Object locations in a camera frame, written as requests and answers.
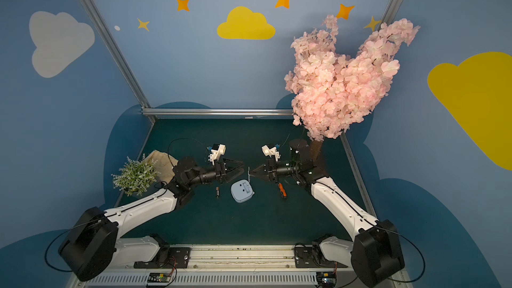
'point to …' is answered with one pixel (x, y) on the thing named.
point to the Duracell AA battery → (217, 192)
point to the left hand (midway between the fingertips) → (244, 166)
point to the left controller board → (158, 277)
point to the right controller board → (326, 279)
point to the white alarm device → (242, 190)
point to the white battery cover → (248, 174)
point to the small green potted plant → (134, 176)
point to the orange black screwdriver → (282, 192)
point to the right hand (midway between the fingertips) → (253, 172)
